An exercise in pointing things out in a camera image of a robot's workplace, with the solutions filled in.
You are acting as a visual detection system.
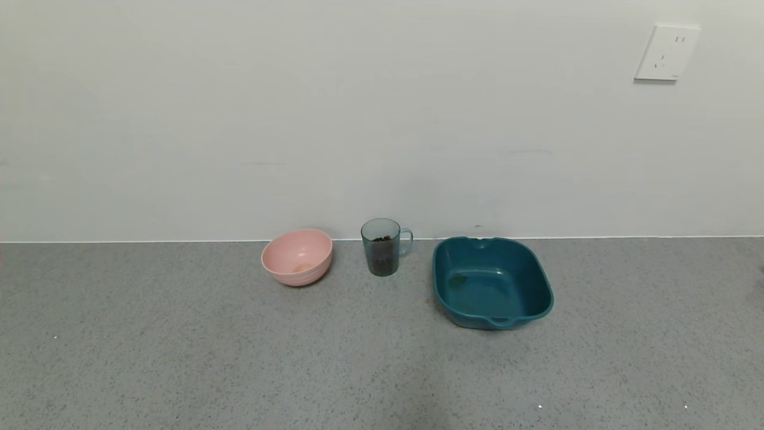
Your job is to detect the transparent teal ribbed cup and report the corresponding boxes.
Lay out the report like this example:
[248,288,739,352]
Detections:
[361,218,414,277]

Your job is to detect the brown solid pellets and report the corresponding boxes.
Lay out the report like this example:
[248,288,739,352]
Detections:
[371,235,395,275]

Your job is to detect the pink plastic bowl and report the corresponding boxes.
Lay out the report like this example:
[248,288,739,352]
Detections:
[261,229,333,287]

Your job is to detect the teal square plastic basin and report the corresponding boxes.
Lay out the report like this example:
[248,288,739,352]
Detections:
[433,236,554,330]

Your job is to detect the white wall socket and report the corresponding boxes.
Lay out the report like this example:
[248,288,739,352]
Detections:
[634,24,701,82]

